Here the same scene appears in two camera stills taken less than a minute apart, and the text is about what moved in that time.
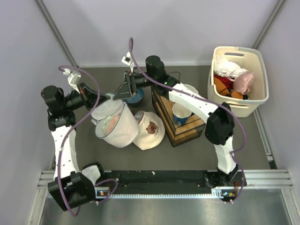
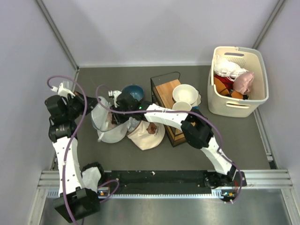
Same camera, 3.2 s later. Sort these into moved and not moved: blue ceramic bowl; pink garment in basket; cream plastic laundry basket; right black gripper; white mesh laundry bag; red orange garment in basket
Moved: white mesh laundry bag; right black gripper
Not moved: cream plastic laundry basket; pink garment in basket; blue ceramic bowl; red orange garment in basket
